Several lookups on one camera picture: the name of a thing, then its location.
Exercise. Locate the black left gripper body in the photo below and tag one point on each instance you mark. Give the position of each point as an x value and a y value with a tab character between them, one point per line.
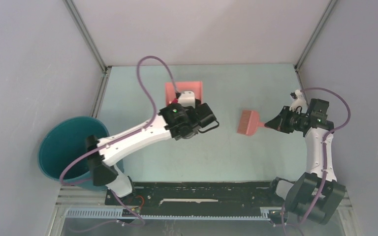
191	134

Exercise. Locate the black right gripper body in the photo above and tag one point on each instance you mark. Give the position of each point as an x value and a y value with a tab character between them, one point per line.
290	121

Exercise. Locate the pink dustpan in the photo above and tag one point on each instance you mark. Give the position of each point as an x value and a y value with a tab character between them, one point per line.
173	90

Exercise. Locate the pink hand brush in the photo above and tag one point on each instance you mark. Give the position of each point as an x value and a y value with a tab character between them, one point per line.
249	123

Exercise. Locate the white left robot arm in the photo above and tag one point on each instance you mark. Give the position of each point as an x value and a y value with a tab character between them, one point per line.
171	122

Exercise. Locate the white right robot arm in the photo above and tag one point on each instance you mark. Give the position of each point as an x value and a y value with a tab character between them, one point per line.
316	194

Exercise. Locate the teal plastic bucket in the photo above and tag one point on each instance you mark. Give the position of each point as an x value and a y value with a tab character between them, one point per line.
64	144

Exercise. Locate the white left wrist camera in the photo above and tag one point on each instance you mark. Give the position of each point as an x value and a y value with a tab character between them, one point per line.
187	99

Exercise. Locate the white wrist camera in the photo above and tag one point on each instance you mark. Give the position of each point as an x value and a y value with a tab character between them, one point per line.
299	103
187	99

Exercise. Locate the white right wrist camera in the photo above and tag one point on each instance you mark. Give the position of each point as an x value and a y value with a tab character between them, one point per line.
299	103

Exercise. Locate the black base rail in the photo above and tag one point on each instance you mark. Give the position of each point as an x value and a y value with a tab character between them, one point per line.
204	197

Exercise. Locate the white cable duct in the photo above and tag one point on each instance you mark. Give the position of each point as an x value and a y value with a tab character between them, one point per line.
120	213

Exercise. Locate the aluminium corner post right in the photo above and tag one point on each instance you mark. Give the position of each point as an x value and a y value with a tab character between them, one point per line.
316	33

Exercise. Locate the aluminium corner post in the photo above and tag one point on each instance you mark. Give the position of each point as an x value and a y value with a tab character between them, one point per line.
105	69
316	33

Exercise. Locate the aluminium corner post left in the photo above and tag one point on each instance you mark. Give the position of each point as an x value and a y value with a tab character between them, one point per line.
105	69

